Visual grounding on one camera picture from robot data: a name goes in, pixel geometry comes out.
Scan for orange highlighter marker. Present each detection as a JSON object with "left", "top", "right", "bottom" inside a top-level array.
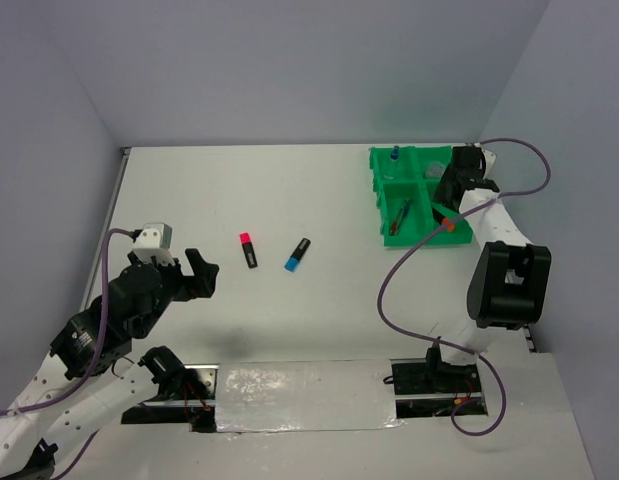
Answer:
[{"left": 432, "top": 206, "right": 455, "bottom": 232}]

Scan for pink highlighter marker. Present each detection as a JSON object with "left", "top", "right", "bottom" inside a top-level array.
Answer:
[{"left": 239, "top": 232, "right": 258, "bottom": 269}]

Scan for small clear spray bottle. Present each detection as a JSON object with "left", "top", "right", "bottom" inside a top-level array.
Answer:
[{"left": 384, "top": 145, "right": 400, "bottom": 180}]

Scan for red gel pen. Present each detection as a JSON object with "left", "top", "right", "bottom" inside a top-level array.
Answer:
[{"left": 389, "top": 200, "right": 410, "bottom": 236}]

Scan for blue highlighter marker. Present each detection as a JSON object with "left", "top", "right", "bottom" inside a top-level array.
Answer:
[{"left": 284, "top": 238, "right": 311, "bottom": 272}]

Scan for clear paper clip jar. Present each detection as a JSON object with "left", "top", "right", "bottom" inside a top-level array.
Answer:
[{"left": 424, "top": 161, "right": 446, "bottom": 180}]

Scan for blue gel pen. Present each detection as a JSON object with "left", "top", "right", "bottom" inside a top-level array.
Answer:
[{"left": 390, "top": 199, "right": 413, "bottom": 236}]

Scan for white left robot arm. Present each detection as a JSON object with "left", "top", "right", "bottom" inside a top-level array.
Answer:
[{"left": 0, "top": 249, "right": 219, "bottom": 479}]

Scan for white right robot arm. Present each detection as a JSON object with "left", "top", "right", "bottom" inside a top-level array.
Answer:
[{"left": 423, "top": 144, "right": 552, "bottom": 391}]

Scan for green four-compartment bin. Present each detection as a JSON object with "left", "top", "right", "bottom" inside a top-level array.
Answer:
[{"left": 369, "top": 145, "right": 473, "bottom": 248}]

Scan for silver foil sheet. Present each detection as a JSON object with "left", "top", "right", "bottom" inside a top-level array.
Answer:
[{"left": 215, "top": 360, "right": 401, "bottom": 433}]

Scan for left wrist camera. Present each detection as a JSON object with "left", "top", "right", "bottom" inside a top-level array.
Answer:
[{"left": 132, "top": 222, "right": 175, "bottom": 266}]

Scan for aluminium table edge rail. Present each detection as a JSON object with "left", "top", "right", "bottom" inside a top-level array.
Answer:
[{"left": 69, "top": 146, "right": 132, "bottom": 319}]

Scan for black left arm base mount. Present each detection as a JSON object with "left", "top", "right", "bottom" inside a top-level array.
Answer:
[{"left": 120, "top": 364, "right": 218, "bottom": 433}]

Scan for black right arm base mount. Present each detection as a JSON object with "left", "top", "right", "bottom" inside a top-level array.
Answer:
[{"left": 383, "top": 347, "right": 487, "bottom": 419}]

